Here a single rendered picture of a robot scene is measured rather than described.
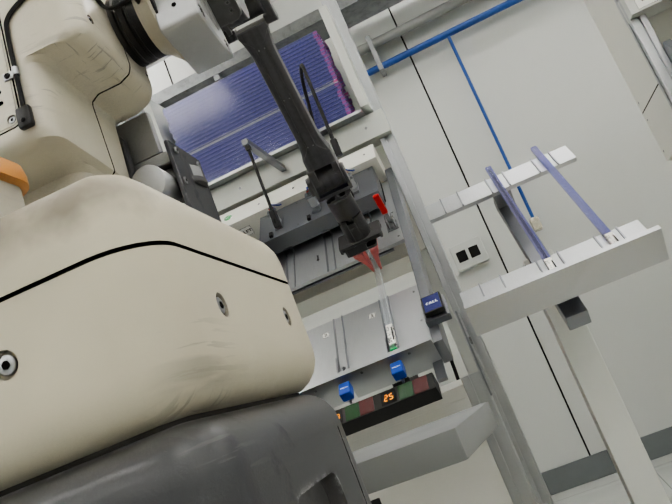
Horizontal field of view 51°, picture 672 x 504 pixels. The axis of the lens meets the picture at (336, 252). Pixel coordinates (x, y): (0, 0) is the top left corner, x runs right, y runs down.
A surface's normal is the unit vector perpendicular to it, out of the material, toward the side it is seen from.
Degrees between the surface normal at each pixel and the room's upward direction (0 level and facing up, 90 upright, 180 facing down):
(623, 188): 90
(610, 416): 90
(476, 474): 90
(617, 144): 90
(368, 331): 45
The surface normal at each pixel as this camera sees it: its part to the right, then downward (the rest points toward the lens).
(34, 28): -0.26, -0.26
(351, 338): -0.44, -0.73
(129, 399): -0.02, 0.29
